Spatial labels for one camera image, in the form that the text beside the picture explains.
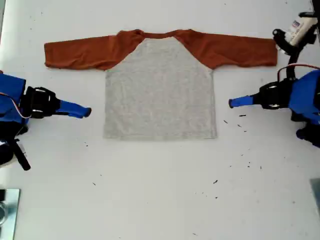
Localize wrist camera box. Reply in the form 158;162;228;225
286;11;319;47
0;138;15;168

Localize black camera stalk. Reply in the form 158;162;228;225
13;138;32;172
271;28;305;81

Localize grey t-shirt with brown sleeves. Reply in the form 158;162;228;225
43;28;279;141

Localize red white servo wire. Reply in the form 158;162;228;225
0;91;34;120
276;63;320;80

